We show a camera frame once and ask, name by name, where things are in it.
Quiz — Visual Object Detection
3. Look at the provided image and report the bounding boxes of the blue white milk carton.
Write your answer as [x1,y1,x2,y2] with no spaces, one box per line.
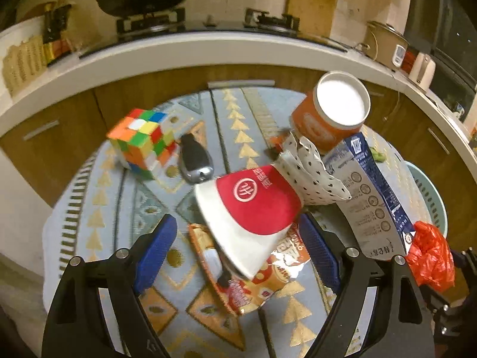
[323,132,416,260]

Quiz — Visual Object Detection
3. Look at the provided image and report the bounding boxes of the pink white electric kettle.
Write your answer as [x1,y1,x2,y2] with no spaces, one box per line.
[408,53,436,92]

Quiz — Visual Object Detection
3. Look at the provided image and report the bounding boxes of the orange snack wrapper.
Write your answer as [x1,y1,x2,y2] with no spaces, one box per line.
[187,223,312,316]

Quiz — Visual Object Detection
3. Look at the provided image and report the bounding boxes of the orange white paper cup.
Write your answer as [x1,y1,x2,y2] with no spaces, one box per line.
[290,70,371,153]

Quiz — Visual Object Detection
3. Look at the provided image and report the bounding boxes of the green vegetable scrap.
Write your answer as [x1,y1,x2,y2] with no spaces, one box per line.
[369,147,386,163]

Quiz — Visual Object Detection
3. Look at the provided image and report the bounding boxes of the dark sauce bottle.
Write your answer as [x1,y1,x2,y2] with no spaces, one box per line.
[42,4,72,66]

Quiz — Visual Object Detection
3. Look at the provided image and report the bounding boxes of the white dotted paper wrapper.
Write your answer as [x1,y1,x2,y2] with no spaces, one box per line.
[273,132,352,206]

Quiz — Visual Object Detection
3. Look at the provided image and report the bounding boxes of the light green laundry basket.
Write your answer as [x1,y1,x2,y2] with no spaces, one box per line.
[405,162,448,238]

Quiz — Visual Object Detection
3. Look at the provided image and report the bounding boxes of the black car key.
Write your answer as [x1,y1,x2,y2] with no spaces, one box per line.
[179,133,214,184]

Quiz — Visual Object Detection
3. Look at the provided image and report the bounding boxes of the red white paper cup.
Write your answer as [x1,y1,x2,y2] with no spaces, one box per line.
[194,165,303,280]

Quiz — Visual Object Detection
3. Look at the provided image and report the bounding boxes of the red plastic bag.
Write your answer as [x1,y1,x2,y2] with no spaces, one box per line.
[406,221,455,293]

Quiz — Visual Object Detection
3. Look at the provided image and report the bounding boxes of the woven utensil basket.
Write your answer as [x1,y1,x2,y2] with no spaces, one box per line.
[1,35,47,96]

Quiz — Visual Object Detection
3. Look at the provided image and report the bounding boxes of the black gas stove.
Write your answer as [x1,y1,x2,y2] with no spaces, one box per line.
[79,7,350,58]

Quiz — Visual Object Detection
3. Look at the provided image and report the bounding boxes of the wooden base cabinets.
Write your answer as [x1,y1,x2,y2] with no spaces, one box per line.
[1,65,476,250]

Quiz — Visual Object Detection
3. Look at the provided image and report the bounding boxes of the beige rice cooker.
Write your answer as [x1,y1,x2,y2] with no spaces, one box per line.
[358,21,408,71]

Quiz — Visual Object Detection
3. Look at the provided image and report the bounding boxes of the patterned blue table cloth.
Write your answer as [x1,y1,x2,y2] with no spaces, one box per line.
[42,89,434,357]

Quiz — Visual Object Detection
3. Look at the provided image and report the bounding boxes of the colourful rubik's cube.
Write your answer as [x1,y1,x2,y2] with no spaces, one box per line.
[107,108,178,179]

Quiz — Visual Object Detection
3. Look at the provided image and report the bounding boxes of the wooden cutting board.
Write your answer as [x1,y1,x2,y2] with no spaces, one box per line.
[285,0,337,36]

